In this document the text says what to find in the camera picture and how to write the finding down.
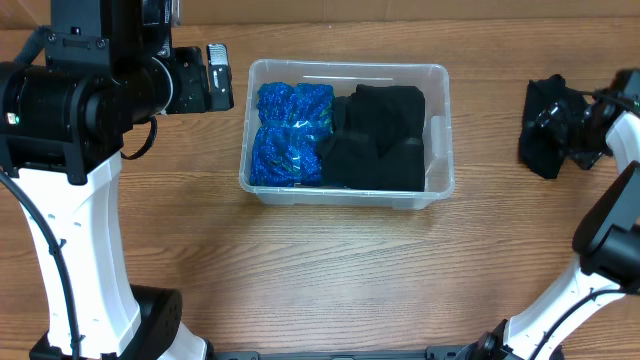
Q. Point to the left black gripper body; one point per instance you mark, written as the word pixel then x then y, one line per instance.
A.
pixel 187 80

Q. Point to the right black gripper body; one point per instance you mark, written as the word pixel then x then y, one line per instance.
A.
pixel 586 134

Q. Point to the small black garment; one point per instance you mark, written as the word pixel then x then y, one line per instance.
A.
pixel 543 154

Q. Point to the blue sparkly garment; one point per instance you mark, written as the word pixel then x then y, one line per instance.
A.
pixel 294 119

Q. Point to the large black garment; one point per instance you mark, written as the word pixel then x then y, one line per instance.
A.
pixel 377 141

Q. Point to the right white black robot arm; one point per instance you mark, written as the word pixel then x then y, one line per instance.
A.
pixel 605 267

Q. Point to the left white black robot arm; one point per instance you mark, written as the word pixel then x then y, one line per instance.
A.
pixel 79 84

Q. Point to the clear plastic storage bin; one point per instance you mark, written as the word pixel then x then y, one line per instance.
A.
pixel 432 79

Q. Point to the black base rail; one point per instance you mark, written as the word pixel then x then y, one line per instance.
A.
pixel 430 353

